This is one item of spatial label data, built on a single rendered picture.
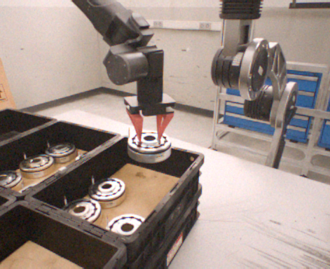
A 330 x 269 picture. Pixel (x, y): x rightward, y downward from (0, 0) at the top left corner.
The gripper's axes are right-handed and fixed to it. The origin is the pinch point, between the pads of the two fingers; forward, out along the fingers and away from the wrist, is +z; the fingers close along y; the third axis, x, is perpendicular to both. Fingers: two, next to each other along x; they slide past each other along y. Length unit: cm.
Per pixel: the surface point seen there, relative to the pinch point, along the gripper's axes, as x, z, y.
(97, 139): 36.7, 16.9, -6.5
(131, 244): -18.3, 12.1, -10.2
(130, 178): 16.5, 22.6, -0.2
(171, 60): 294, 45, 139
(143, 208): 1.3, 22.1, -1.0
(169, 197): -8.9, 11.8, 1.6
